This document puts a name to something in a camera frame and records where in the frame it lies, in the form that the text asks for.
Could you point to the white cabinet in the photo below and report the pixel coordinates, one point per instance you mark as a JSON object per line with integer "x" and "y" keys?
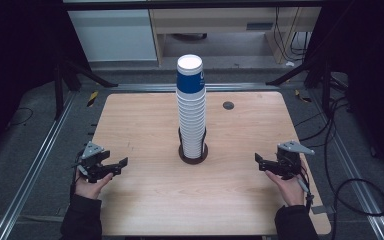
{"x": 113, "y": 35}

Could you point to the dark round table grommet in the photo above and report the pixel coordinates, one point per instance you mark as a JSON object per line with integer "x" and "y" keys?
{"x": 228, "y": 105}

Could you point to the metal floor rail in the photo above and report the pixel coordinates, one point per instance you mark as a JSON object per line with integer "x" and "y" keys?
{"x": 146, "y": 87}
{"x": 30, "y": 173}
{"x": 356, "y": 173}

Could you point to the stack of paper cups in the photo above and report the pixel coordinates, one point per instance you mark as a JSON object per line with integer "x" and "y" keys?
{"x": 191, "y": 110}

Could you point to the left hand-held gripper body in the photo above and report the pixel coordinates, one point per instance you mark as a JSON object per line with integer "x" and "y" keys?
{"x": 91, "y": 156}

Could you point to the small white scrap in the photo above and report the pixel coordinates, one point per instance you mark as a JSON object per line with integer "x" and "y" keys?
{"x": 290, "y": 63}

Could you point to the person's right hand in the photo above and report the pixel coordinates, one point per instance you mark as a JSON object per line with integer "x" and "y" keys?
{"x": 290, "y": 191}

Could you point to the grey tape piece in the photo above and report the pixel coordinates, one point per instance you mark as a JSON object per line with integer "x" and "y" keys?
{"x": 323, "y": 209}
{"x": 61, "y": 211}

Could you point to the black metal stand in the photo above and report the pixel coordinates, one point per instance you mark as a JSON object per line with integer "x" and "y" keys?
{"x": 59, "y": 93}
{"x": 326, "y": 86}

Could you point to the person's left hand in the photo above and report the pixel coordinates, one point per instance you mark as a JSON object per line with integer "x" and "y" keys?
{"x": 90, "y": 188}

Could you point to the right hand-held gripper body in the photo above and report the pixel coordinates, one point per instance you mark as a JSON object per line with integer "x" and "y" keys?
{"x": 288, "y": 160}

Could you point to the yellow and black tape strip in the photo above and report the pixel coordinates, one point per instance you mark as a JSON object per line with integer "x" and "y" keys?
{"x": 301, "y": 96}
{"x": 92, "y": 98}

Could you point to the black cup holder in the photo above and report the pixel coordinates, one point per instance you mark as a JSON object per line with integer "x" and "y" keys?
{"x": 193, "y": 160}

